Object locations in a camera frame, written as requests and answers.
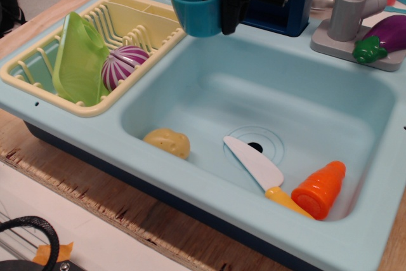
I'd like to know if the orange tape piece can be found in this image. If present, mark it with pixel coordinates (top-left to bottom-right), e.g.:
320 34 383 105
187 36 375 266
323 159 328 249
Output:
32 242 74 266

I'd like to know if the white toy knife yellow handle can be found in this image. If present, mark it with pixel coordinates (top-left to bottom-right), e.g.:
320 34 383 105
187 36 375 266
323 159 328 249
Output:
223 136 314 220

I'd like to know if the orange toy carrot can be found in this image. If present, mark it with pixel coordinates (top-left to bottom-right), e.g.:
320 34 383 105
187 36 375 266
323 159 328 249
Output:
291 161 346 220

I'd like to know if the yellow toy potato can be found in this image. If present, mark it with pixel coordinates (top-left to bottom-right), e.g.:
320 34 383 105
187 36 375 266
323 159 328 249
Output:
143 128 190 159

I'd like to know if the green plastic plate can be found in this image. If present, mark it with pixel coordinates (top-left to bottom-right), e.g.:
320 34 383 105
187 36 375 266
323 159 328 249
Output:
52 12 110 107

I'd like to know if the grey toy faucet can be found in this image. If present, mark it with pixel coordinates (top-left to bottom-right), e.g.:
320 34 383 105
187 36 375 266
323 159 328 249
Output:
310 0 405 72

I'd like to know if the black braided cable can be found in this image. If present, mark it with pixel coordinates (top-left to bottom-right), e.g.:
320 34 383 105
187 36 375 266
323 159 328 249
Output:
0 215 60 267

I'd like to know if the purple white toy onion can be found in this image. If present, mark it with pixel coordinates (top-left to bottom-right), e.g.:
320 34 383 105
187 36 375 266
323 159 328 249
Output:
101 46 150 91

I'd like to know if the purple toy eggplant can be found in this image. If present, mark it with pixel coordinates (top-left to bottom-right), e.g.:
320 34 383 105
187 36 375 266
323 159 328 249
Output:
352 15 405 63

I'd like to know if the teal plastic utensil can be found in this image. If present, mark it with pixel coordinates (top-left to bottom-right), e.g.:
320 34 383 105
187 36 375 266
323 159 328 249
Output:
384 6 406 15

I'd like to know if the light blue toy sink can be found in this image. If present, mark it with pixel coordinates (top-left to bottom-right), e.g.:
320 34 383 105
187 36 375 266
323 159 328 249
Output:
0 0 406 271

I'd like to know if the pale yellow drying rack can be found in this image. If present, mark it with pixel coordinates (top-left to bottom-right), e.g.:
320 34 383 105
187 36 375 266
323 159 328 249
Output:
1 0 186 117

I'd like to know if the teal plastic cup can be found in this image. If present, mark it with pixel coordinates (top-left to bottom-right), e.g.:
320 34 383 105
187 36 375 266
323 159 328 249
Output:
171 0 222 37

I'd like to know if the black bag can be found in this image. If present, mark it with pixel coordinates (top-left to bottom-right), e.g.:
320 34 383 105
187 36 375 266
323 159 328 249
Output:
1 0 27 38

